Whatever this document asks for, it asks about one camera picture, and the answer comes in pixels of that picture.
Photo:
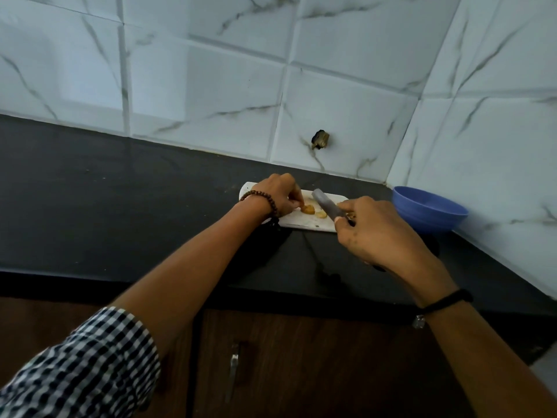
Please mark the person's right hand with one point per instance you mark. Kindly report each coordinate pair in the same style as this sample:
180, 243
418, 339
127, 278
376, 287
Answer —
387, 239

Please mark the person's left hand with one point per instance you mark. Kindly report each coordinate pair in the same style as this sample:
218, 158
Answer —
278, 193

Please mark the white cutting board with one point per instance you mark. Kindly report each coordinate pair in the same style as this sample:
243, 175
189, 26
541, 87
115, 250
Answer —
296, 219

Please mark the brown potato piece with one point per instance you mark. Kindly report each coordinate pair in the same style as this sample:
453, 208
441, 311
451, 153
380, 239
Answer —
308, 209

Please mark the steel kitchen knife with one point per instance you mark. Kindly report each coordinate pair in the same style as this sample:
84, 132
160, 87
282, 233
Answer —
326, 202

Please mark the blue plastic bowl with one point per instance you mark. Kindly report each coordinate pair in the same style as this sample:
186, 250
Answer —
428, 208

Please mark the person's left forearm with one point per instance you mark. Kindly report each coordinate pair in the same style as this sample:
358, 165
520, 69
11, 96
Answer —
182, 274

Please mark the person's right forearm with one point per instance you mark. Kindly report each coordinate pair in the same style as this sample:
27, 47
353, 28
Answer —
491, 365

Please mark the black wristband with charm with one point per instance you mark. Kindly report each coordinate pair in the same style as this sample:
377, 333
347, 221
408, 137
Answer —
448, 302

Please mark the black white checkered shirt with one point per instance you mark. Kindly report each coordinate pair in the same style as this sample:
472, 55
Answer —
82, 370

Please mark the brown wall pipe stub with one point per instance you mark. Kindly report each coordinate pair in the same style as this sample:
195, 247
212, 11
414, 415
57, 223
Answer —
320, 139

